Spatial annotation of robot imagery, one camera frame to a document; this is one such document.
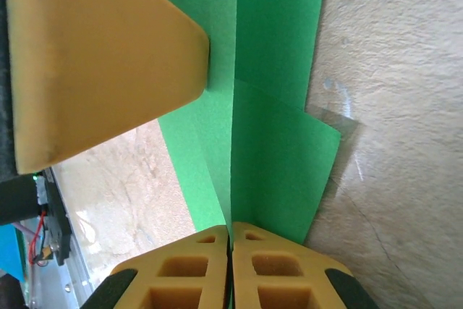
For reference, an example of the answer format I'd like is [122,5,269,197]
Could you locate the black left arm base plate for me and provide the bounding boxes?
[42,167,73,267]

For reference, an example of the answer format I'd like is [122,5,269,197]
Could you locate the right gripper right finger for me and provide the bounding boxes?
[231,220,381,309]

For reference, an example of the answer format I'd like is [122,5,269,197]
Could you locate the blue object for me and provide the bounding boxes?
[0,224,30,284]

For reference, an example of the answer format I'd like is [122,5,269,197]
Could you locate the long aluminium mounting rail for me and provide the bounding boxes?
[21,214,106,309]

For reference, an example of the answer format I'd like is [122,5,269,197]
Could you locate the green paper sheet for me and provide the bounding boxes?
[146,0,342,245]

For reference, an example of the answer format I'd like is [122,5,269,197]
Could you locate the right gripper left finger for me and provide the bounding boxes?
[81,224,230,309]

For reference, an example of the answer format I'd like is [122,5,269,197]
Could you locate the red orange base wires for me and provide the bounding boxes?
[27,209,55,266]

